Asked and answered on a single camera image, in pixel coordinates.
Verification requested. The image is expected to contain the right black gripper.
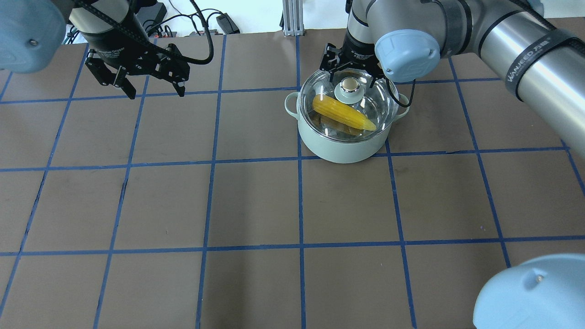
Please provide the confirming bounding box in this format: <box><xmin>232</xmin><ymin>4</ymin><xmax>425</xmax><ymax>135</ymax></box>
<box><xmin>319</xmin><ymin>39</ymin><xmax>384</xmax><ymax>88</ymax></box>

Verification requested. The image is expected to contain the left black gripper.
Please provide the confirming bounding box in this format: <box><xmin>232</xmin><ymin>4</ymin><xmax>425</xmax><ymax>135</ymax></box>
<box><xmin>85</xmin><ymin>39</ymin><xmax>191</xmax><ymax>100</ymax></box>

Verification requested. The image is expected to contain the glass pot lid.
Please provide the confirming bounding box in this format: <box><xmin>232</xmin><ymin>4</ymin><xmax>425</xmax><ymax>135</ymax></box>
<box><xmin>295</xmin><ymin>69</ymin><xmax>409</xmax><ymax>143</ymax></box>

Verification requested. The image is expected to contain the yellow corn cob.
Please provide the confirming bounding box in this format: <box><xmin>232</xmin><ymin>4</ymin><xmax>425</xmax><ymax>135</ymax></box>
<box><xmin>312</xmin><ymin>94</ymin><xmax>377</xmax><ymax>131</ymax></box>

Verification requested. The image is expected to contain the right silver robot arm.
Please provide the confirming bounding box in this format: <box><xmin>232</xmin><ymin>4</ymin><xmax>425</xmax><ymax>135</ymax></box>
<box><xmin>324</xmin><ymin>0</ymin><xmax>584</xmax><ymax>329</ymax></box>

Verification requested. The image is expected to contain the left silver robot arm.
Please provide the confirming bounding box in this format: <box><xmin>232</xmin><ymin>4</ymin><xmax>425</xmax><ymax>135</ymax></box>
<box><xmin>0</xmin><ymin>0</ymin><xmax>190</xmax><ymax>99</ymax></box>

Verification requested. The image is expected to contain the pale green cooking pot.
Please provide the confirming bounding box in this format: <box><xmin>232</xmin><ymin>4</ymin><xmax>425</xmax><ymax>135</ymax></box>
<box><xmin>284</xmin><ymin>90</ymin><xmax>411</xmax><ymax>163</ymax></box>

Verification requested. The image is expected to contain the black power adapter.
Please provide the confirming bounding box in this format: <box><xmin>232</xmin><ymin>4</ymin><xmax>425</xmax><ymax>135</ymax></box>
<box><xmin>216</xmin><ymin>13</ymin><xmax>240</xmax><ymax>35</ymax></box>

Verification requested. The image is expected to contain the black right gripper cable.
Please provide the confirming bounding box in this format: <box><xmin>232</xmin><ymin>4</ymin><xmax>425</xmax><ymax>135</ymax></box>
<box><xmin>386</xmin><ymin>79</ymin><xmax>415</xmax><ymax>108</ymax></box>

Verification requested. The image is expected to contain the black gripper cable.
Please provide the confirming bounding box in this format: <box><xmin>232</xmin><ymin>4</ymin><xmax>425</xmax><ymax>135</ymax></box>
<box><xmin>386</xmin><ymin>79</ymin><xmax>415</xmax><ymax>108</ymax></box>
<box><xmin>73</xmin><ymin>0</ymin><xmax>215</xmax><ymax>65</ymax></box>

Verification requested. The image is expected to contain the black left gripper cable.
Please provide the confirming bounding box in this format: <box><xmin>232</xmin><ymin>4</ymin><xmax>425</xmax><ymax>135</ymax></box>
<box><xmin>73</xmin><ymin>0</ymin><xmax>215</xmax><ymax>65</ymax></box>

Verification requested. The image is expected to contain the aluminium frame post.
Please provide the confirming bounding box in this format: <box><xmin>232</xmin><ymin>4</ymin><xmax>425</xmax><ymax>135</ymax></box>
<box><xmin>282</xmin><ymin>0</ymin><xmax>305</xmax><ymax>36</ymax></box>

